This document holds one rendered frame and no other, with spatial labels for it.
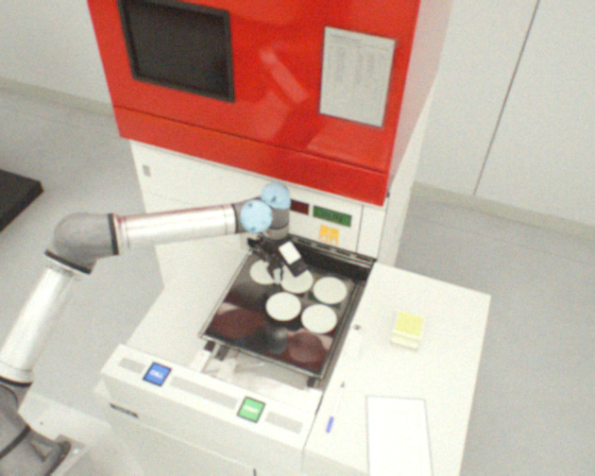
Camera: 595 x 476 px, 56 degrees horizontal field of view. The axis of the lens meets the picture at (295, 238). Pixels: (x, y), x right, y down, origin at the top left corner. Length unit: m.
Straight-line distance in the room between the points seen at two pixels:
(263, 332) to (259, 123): 0.58
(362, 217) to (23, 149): 2.82
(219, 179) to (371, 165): 0.52
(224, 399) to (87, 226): 0.53
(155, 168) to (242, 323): 0.57
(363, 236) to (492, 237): 1.74
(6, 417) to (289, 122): 0.91
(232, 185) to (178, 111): 0.29
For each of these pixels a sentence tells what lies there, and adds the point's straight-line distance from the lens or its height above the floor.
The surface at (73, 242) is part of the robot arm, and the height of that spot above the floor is 1.35.
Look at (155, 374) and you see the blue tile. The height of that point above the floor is 0.96.
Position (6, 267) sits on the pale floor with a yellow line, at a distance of 3.27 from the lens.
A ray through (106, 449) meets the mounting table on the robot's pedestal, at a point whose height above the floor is 0.82.
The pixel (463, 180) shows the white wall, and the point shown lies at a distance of 3.34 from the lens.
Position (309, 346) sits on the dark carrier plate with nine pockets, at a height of 0.90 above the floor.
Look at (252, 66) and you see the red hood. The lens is 1.39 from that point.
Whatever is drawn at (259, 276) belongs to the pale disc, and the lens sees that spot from 1.74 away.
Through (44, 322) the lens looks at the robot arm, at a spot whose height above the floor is 1.15.
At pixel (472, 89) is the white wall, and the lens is 3.03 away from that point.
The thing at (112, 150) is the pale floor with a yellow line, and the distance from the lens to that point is 3.83.
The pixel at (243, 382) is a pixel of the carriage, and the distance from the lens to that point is 1.56.
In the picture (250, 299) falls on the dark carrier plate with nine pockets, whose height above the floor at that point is 0.90.
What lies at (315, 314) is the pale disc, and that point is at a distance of 1.66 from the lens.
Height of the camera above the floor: 2.23
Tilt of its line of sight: 46 degrees down
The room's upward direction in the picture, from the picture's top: 2 degrees clockwise
